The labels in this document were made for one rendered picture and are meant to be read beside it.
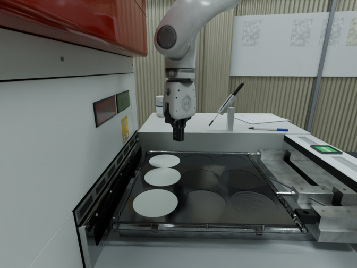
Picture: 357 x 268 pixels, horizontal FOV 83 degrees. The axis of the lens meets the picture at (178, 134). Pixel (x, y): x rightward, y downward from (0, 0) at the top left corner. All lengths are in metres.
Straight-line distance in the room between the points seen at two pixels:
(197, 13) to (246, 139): 0.47
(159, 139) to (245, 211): 0.41
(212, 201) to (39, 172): 0.34
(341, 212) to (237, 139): 0.38
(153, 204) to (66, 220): 0.19
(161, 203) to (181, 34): 0.37
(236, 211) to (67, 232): 0.31
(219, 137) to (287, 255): 0.41
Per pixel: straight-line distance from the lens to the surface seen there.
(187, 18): 0.48
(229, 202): 0.49
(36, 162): 0.29
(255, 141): 0.79
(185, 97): 0.56
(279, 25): 3.05
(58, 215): 0.34
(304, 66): 3.11
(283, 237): 0.55
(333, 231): 0.54
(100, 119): 0.43
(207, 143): 0.76
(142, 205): 0.48
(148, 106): 3.16
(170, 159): 0.67
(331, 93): 3.29
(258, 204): 0.50
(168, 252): 0.49
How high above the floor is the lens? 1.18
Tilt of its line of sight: 18 degrees down
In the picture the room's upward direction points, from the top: straight up
